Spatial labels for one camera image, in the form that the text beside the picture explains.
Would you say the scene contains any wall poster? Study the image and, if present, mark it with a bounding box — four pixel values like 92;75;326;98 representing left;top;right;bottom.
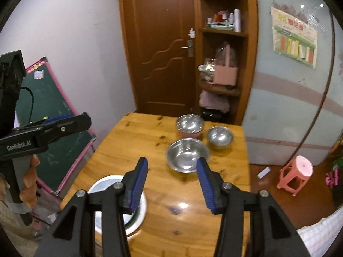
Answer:
270;1;318;68

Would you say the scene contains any white roll on shelf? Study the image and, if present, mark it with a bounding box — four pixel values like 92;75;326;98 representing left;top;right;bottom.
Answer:
234;9;241;33

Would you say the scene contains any left hand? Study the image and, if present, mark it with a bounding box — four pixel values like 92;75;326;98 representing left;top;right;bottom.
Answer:
20;154;39;209

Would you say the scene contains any pink plastic stool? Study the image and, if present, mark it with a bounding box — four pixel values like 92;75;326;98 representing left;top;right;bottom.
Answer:
277;155;313;196

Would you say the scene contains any pink basket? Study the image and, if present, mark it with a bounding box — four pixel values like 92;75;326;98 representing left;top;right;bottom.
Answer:
213;42;238;87

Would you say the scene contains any large steel bowl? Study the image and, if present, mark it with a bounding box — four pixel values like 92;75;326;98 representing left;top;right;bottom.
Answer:
176;114;203;134

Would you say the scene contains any folded pink cloth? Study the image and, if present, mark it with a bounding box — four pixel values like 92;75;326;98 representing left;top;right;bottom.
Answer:
199;91;230;113

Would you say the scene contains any magenta ribbon bow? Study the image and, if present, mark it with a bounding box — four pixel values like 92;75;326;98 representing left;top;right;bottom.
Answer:
325;168;339;189

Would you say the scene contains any checked white bedding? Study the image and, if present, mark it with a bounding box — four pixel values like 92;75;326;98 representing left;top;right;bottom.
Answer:
297;206;343;256

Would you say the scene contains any brown wooden door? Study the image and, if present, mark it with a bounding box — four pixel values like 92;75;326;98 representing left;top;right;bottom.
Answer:
121;0;196;117

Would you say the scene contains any wooden shelf unit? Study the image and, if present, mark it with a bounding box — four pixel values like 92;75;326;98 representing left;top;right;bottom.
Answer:
195;0;258;125

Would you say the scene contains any large white plate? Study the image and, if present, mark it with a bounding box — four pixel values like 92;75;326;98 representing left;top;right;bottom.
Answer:
87;174;148;237

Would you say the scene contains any door handle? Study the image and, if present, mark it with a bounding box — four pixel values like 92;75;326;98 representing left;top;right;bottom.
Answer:
180;39;194;58

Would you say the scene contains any small steel bowl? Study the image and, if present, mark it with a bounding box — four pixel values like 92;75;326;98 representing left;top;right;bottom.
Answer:
206;126;234;151

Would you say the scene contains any pink framed green chalkboard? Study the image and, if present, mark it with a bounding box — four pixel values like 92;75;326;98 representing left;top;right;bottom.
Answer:
14;56;97;196

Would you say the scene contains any white paper on floor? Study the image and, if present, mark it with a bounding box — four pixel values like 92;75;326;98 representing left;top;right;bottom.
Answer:
257;166;271;179

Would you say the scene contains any medium steel bowl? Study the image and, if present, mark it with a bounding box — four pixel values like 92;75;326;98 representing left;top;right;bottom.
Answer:
166;137;210;173

